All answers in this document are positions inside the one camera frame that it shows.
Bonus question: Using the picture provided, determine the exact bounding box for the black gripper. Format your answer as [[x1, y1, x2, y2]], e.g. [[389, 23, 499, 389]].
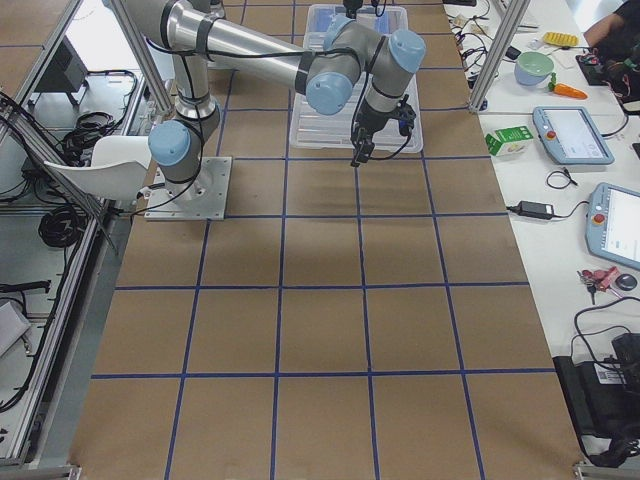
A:
[[350, 95, 416, 167]]

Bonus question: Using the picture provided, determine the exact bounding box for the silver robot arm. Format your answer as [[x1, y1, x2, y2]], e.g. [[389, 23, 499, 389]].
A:
[[124, 1, 426, 207]]

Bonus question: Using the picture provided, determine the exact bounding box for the clear plastic box lid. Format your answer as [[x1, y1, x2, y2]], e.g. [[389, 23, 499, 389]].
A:
[[288, 3, 425, 155]]

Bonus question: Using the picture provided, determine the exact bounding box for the green white carton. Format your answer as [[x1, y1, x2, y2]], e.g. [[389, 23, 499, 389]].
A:
[[485, 126, 534, 157]]

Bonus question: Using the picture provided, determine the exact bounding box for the black power adapter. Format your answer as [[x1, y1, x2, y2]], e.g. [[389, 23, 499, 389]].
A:
[[506, 200, 555, 220]]

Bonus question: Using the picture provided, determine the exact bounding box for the green ceramic bowl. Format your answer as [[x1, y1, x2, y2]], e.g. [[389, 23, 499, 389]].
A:
[[514, 51, 555, 86]]

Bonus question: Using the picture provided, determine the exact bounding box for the teach pendant upper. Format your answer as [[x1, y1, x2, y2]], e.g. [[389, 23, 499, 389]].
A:
[[532, 106, 614, 165]]

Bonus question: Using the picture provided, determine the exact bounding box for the teach pendant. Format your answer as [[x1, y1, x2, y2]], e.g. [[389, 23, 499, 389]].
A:
[[532, 106, 614, 165], [585, 183, 640, 270]]

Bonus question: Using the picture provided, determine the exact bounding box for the toy carrot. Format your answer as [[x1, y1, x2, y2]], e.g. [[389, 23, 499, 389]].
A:
[[547, 72, 588, 100]]

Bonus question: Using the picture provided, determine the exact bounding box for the yellow toy corn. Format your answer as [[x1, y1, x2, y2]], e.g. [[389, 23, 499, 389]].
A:
[[542, 32, 579, 48]]

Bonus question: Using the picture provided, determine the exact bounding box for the white chair seat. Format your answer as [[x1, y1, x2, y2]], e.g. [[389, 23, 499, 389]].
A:
[[44, 136, 151, 201]]

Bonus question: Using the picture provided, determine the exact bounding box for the teach pendant lower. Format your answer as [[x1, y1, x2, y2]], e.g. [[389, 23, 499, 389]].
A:
[[585, 183, 640, 270]]

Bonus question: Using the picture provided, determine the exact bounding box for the black laptop bag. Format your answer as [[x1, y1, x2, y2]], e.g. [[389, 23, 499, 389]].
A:
[[553, 333, 639, 468]]

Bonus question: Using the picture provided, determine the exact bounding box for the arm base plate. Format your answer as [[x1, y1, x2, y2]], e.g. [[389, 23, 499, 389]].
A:
[[143, 157, 233, 221]]

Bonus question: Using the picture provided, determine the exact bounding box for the aluminium frame post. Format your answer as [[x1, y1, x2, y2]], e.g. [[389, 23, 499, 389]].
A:
[[468, 0, 530, 113]]

